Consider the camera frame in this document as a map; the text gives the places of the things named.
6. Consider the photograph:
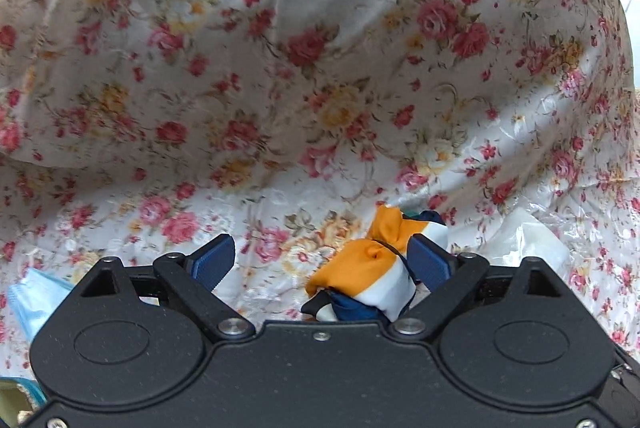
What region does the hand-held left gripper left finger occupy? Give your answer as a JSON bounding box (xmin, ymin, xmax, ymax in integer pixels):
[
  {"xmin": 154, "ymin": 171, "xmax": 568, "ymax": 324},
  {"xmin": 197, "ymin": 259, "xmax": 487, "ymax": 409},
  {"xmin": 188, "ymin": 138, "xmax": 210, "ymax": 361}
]
[{"xmin": 67, "ymin": 234, "xmax": 256, "ymax": 342}]

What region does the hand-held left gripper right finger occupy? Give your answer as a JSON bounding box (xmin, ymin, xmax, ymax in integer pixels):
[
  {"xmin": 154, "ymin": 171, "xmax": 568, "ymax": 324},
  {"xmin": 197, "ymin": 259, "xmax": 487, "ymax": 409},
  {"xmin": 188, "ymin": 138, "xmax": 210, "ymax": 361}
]
[{"xmin": 390, "ymin": 233, "xmax": 576, "ymax": 342}]

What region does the orange white navy cloth pouch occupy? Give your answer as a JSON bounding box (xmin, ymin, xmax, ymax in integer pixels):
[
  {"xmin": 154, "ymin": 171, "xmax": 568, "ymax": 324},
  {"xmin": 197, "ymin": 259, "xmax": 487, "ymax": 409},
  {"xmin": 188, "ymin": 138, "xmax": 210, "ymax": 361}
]
[{"xmin": 300, "ymin": 204, "xmax": 448, "ymax": 324}]

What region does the gold metal tin tray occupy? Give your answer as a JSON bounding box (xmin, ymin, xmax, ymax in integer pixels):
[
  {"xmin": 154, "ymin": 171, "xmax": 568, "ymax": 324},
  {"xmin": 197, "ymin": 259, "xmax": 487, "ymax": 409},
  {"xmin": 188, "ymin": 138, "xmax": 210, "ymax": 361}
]
[{"xmin": 0, "ymin": 377, "xmax": 45, "ymax": 428}]

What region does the white plastic-wrapped packet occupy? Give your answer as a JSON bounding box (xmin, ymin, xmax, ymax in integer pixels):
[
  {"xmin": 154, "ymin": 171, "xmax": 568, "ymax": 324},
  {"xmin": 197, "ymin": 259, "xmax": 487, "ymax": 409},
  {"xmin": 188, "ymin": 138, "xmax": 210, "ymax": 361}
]
[{"xmin": 487, "ymin": 207, "xmax": 572, "ymax": 271}]

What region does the light blue organza bag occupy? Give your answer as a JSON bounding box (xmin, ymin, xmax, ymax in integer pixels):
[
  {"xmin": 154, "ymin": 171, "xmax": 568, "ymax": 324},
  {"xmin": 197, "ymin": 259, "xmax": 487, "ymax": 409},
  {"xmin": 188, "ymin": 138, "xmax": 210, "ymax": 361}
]
[{"xmin": 6, "ymin": 267, "xmax": 77, "ymax": 346}]

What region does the floral printed cloth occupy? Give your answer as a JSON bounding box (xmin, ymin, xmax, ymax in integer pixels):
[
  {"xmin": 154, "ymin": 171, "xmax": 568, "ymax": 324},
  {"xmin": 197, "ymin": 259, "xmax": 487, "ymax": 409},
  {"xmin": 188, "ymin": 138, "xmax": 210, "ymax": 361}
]
[{"xmin": 0, "ymin": 0, "xmax": 640, "ymax": 428}]

